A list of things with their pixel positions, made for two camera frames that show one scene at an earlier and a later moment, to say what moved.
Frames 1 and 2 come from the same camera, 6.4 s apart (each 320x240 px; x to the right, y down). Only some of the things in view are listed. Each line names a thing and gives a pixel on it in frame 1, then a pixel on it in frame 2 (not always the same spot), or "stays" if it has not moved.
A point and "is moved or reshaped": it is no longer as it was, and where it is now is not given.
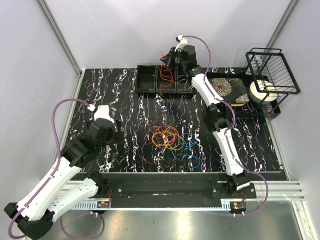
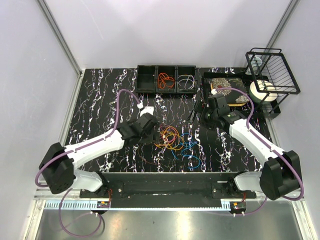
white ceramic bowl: x=262 y=91 stays
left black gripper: x=116 y=136 → x=154 y=136
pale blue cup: x=256 y=63 stays
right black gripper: x=171 y=54 → x=202 y=106
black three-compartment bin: x=160 y=79 stays
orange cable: x=165 y=75 is moved or reshaped
